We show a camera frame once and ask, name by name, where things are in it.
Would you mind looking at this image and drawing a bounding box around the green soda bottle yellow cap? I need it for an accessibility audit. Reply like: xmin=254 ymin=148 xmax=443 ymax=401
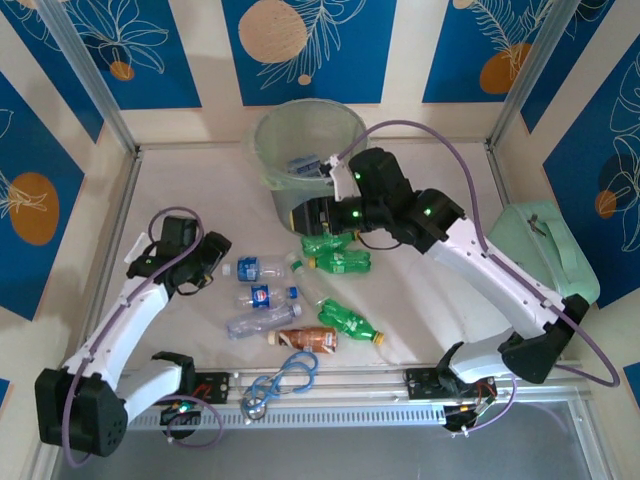
xmin=305 ymin=249 xmax=373 ymax=275
xmin=299 ymin=233 xmax=359 ymax=254
xmin=318 ymin=298 xmax=386 ymax=347

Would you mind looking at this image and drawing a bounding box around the clear bottle blue label white cap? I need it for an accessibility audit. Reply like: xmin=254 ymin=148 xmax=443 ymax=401
xmin=221 ymin=254 xmax=290 ymax=281

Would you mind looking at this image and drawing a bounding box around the clear bottle pale blue label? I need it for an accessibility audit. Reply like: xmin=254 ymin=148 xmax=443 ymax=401
xmin=286 ymin=153 xmax=322 ymax=177

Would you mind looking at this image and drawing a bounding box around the milky clear bottle green cap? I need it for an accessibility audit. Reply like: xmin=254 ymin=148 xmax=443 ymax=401
xmin=284 ymin=251 xmax=337 ymax=307

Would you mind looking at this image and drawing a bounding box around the clear bottle purple label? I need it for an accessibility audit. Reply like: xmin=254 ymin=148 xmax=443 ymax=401
xmin=227 ymin=302 xmax=304 ymax=342

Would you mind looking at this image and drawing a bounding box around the brown Nescafe coffee bottle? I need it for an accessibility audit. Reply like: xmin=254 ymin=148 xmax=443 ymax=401
xmin=266 ymin=324 xmax=341 ymax=354

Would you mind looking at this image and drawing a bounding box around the translucent grey-green plastic bin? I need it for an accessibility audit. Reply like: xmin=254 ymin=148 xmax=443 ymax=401
xmin=242 ymin=98 xmax=374 ymax=237

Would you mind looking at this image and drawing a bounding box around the blue stethoscope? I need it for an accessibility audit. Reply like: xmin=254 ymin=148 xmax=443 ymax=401
xmin=239 ymin=349 xmax=320 ymax=421

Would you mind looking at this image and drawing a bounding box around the mint green carry case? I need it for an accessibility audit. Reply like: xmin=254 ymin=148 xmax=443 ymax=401
xmin=487 ymin=199 xmax=601 ymax=311

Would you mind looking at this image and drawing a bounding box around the grey metal panel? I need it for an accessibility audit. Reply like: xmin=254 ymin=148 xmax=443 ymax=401
xmin=49 ymin=399 xmax=609 ymax=480

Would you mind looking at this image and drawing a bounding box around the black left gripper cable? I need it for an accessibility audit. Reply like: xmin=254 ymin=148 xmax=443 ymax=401
xmin=173 ymin=276 xmax=208 ymax=297

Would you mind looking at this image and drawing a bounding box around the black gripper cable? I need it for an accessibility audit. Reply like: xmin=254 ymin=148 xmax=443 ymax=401
xmin=356 ymin=232 xmax=404 ymax=251
xmin=173 ymin=276 xmax=208 ymax=297

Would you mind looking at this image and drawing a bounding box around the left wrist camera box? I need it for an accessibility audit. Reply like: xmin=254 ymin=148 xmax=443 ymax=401
xmin=123 ymin=233 xmax=152 ymax=267

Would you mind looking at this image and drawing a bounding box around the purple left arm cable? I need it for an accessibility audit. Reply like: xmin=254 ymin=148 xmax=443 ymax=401
xmin=60 ymin=207 xmax=225 ymax=469

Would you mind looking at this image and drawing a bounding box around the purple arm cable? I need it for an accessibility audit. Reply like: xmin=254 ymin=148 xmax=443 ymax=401
xmin=60 ymin=207 xmax=225 ymax=469
xmin=335 ymin=121 xmax=621 ymax=435

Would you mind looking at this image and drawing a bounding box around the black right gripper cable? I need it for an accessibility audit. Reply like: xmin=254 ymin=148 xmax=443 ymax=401
xmin=356 ymin=232 xmax=404 ymax=251

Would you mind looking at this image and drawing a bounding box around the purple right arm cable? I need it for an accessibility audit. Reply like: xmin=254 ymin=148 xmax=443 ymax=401
xmin=335 ymin=121 xmax=621 ymax=435

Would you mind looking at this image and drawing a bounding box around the aluminium table edge rail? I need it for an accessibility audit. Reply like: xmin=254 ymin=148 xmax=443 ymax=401
xmin=74 ymin=147 xmax=146 ymax=372

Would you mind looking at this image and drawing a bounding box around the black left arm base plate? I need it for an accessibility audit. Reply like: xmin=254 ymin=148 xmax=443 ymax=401
xmin=192 ymin=371 xmax=234 ymax=406

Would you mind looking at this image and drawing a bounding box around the wide aluminium base rail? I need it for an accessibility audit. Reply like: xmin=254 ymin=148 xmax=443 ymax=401
xmin=42 ymin=360 xmax=596 ymax=412

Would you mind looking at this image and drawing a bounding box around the grey slotted cable duct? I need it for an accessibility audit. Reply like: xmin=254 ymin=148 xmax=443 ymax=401
xmin=127 ymin=405 xmax=447 ymax=432

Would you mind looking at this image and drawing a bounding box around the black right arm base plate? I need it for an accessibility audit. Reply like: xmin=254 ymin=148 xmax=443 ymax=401
xmin=403 ymin=366 xmax=499 ymax=401

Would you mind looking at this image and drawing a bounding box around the aluminium frame post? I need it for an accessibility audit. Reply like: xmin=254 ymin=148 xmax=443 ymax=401
xmin=485 ymin=0 xmax=587 ymax=151
xmin=35 ymin=0 xmax=142 ymax=157

